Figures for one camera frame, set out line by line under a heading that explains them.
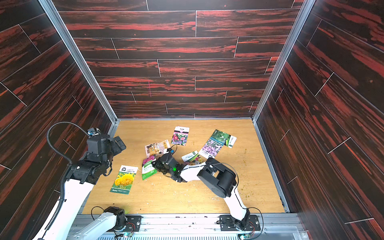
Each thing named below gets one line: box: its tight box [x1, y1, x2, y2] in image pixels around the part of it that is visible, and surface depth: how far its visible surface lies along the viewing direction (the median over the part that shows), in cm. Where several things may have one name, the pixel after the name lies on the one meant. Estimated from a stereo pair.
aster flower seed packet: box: [170, 126, 190, 146], surface depth 113 cm
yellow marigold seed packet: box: [109, 165, 139, 195], surface depth 90 cm
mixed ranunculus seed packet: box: [181, 150, 203, 166], surface depth 100 cm
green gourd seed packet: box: [209, 129, 237, 149], surface depth 110 cm
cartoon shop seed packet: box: [144, 139, 171, 158], surface depth 104 cm
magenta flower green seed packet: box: [142, 155, 158, 181], surface depth 87 cm
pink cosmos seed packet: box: [198, 138, 223, 159], surface depth 103 cm
